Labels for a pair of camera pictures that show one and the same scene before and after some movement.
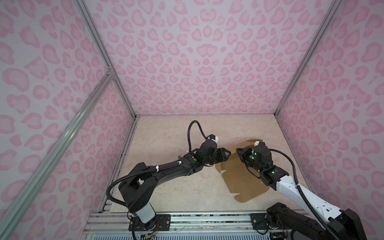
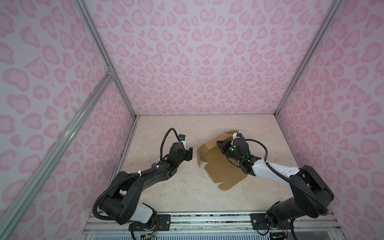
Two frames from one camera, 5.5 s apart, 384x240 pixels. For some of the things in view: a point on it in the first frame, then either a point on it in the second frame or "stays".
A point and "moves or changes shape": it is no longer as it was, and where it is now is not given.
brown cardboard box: x=238 y=178 moves or changes shape
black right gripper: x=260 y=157 -> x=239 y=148
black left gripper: x=222 y=156 -> x=189 y=154
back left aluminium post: x=104 y=52 stays
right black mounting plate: x=258 y=221 stays
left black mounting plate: x=163 y=221 stays
